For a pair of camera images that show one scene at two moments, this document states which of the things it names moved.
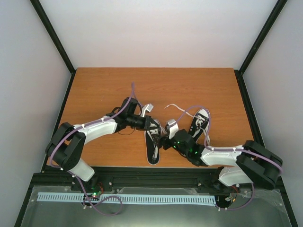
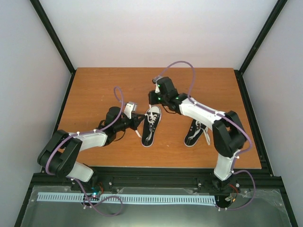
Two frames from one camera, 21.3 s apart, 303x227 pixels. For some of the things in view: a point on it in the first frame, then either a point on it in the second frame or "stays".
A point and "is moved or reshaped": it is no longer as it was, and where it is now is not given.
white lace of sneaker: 199,120 stays
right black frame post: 264,32 stays
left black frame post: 53,34 stays
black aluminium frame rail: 159,177 stays
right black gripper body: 167,145 → 163,99
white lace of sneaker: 156,132 is moved or reshaped
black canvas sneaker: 153,143 is moved or reshaped
